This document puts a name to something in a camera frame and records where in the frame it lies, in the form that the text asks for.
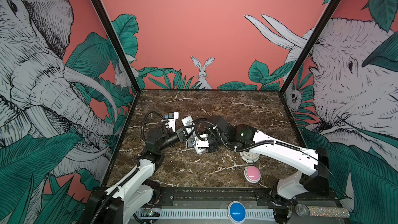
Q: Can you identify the white remote control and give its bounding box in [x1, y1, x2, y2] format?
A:
[181, 116, 207, 155]

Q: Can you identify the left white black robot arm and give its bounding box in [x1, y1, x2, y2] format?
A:
[78, 125, 194, 224]

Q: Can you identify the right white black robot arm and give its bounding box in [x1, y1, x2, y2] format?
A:
[203, 116, 330, 200]

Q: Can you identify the white round alarm clock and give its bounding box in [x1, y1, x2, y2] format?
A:
[239, 151, 260, 164]

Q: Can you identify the pink round push button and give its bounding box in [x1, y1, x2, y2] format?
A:
[244, 166, 261, 184]

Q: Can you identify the small green circuit board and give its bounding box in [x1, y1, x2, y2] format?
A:
[141, 208, 161, 218]

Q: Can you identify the blue round push button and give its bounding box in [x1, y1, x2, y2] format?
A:
[227, 201, 246, 224]

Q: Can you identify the glittery silver microphone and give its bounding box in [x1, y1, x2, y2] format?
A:
[295, 204, 350, 218]

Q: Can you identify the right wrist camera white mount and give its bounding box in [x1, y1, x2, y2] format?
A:
[186, 133, 209, 148]

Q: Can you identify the black front mounting rail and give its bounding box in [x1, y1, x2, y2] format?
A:
[152, 187, 342, 208]

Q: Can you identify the white slotted cable duct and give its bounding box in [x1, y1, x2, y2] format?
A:
[136, 208, 275, 221]

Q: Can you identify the left black frame post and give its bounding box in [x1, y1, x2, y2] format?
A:
[77, 0, 141, 93]

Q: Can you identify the black frame post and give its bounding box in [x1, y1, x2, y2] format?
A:
[77, 0, 141, 93]
[279, 0, 341, 94]

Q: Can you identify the right black frame post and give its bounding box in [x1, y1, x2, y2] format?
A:
[279, 0, 341, 94]

